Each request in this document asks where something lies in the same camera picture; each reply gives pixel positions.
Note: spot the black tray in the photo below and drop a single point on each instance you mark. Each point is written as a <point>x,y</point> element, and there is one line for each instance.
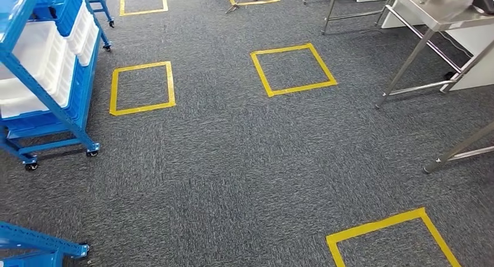
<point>485,0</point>

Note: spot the stainless steel workbench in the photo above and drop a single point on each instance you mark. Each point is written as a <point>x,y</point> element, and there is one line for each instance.
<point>459,147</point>

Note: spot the white plastic bin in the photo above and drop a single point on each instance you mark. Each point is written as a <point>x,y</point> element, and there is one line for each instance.
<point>63,87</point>
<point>31,53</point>
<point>77,29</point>
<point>89,45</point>

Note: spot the blue shelf rack with casters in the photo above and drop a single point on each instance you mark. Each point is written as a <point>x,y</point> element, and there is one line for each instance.
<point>101,4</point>
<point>46,99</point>

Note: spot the steel table frame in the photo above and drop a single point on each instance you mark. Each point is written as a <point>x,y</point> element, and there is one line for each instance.
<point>332,16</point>

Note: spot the small grey metal piece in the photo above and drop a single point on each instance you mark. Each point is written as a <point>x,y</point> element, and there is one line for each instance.
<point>232,8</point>

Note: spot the blue metal shelf rack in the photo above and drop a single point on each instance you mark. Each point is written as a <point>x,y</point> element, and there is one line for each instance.
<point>34,242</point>

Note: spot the steel side table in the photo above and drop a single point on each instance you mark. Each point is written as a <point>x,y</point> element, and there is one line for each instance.
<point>436,20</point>

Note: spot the blue plastic bin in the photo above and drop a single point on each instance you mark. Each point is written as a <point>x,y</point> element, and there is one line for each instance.
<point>65,10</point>
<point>79,99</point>

